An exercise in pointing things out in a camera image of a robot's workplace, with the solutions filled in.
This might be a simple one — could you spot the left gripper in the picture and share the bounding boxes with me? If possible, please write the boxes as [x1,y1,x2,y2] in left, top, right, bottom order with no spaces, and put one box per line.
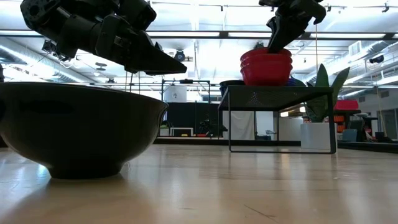
[57,14,188,77]

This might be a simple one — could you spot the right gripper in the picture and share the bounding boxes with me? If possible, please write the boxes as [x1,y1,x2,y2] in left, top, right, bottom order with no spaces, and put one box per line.
[259,0,328,54]

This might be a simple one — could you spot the blue plastic bowl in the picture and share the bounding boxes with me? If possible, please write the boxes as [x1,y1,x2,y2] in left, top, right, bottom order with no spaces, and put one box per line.
[287,77,306,87]

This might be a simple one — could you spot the round black ceiling spotlight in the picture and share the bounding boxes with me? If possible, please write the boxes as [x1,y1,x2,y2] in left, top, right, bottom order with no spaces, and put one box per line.
[173,49,187,63]

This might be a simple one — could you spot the white background cylinder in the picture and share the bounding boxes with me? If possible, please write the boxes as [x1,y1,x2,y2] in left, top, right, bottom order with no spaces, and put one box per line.
[164,85,188,103]

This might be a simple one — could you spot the black background panel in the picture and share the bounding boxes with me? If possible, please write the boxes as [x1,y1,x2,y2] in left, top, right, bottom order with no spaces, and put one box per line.
[167,101,220,138]

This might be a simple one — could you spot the black mesh metal rack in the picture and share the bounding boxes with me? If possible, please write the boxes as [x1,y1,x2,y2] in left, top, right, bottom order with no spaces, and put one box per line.
[217,85,338,155]

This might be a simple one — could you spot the green snake plant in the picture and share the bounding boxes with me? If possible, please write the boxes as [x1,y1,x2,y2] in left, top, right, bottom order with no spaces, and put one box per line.
[290,63,351,123]

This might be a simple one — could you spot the small white background table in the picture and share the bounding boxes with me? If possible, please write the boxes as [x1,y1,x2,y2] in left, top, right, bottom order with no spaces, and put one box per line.
[169,126,195,138]

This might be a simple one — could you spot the red background object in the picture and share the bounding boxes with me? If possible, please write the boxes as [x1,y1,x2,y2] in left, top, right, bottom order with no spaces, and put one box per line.
[333,99,361,111]

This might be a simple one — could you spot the white hanging cloth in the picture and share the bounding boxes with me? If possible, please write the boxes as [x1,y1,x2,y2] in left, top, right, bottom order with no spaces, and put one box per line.
[221,110,256,141]

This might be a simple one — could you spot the large black bowl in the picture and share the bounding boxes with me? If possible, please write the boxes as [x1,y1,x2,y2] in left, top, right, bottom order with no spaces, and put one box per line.
[0,82,169,180]

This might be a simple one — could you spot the white square planter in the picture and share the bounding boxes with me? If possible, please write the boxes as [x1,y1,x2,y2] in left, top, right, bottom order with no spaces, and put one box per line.
[300,121,332,151]

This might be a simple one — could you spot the black ceiling track lights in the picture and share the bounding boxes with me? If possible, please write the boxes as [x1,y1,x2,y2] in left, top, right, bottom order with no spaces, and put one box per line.
[41,39,73,63]

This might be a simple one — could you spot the black background metal frame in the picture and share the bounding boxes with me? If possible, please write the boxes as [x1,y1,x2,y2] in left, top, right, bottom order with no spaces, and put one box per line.
[160,78,212,104]

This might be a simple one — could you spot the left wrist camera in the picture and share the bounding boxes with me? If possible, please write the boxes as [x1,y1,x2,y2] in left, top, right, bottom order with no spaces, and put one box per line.
[119,0,157,32]

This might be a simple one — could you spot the black overhead frame bar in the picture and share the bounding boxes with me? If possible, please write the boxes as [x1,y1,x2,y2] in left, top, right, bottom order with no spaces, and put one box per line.
[0,29,398,40]

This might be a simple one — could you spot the black ceiling duct fixture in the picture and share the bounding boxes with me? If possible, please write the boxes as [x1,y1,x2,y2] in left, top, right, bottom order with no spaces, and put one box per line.
[368,54,386,65]

